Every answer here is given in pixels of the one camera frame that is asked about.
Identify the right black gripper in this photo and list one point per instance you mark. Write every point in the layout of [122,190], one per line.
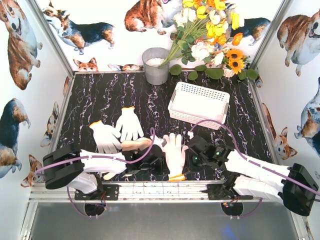
[188,161]

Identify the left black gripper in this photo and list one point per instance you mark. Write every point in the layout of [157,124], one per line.
[161,162]

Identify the yellow dotted knit glove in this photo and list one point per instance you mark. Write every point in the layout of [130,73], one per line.
[175,156]

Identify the white plastic storage basket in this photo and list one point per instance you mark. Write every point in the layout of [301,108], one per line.
[192,103]

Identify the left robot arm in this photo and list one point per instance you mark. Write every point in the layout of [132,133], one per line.
[73,167]

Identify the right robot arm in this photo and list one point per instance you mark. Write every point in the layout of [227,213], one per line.
[244,176]

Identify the cream leather glove rear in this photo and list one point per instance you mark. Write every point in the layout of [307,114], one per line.
[139,144]

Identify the cream leather glove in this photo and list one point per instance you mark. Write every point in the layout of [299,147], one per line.
[139,144]
[108,175]

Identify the cream leather glove front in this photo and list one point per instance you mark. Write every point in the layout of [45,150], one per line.
[108,175]

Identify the white knit glove upper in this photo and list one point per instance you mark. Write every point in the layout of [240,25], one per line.
[128,124]

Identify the white knit glove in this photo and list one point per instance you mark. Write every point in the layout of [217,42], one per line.
[128,124]
[106,138]

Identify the white knit glove left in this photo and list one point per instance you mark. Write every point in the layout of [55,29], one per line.
[106,138]

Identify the sunflower pot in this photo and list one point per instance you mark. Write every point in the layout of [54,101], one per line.
[234,62]

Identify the grey metal bucket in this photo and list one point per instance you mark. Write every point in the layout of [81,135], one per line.
[156,68]

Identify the artificial flower bouquet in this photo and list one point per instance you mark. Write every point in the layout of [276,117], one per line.
[206,31]

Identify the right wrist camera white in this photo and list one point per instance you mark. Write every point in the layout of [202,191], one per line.
[190,134]

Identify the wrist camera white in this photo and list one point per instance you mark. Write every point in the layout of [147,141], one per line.
[190,134]
[161,142]

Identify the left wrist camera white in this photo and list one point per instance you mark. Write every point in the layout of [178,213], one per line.
[161,142]

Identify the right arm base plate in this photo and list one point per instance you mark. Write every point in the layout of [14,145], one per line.
[217,192]

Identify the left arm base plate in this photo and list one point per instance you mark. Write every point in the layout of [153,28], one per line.
[108,192]

